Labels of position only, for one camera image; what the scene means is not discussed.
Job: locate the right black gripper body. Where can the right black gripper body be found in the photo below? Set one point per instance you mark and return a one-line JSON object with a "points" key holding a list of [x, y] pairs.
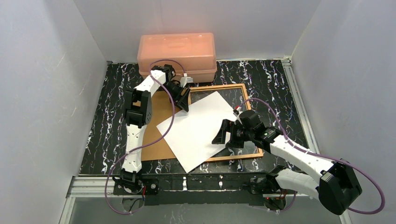
{"points": [[231, 136]]}

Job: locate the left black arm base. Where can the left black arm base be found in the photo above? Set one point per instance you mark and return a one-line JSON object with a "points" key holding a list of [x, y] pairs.
{"points": [[139, 187]]}

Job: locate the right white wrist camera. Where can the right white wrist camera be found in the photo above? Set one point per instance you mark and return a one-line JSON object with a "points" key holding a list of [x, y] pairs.
{"points": [[237, 111]]}

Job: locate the clear acrylic sheet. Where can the clear acrylic sheet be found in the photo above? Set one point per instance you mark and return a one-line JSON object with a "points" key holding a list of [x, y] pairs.
{"points": [[235, 95]]}

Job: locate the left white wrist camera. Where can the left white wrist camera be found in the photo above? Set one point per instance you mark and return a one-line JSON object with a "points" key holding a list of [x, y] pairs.
{"points": [[185, 80]]}

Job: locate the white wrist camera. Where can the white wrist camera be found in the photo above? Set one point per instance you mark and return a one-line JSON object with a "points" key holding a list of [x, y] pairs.
{"points": [[185, 80], [237, 111]]}

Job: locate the pink plastic storage box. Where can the pink plastic storage box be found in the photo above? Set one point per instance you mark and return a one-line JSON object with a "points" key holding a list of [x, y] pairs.
{"points": [[193, 53]]}

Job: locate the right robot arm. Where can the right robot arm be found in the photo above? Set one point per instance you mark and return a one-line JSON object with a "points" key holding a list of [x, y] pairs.
{"points": [[334, 184]]}

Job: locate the brown wooden picture frame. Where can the brown wooden picture frame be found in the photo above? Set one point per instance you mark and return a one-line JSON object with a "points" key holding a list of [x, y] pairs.
{"points": [[244, 92]]}

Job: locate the window and plant photo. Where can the window and plant photo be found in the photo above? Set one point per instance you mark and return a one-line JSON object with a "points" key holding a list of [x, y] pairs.
{"points": [[190, 137]]}

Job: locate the aluminium front rail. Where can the aluminium front rail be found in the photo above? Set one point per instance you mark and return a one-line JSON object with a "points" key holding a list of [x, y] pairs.
{"points": [[99, 186]]}

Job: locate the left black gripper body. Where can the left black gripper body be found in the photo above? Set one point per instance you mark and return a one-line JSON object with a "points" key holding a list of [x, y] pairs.
{"points": [[175, 91]]}

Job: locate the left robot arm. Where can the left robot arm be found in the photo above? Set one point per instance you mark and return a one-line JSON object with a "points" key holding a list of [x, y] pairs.
{"points": [[138, 112]]}

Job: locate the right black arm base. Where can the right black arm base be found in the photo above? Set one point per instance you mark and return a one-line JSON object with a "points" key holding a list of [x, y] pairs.
{"points": [[266, 183]]}

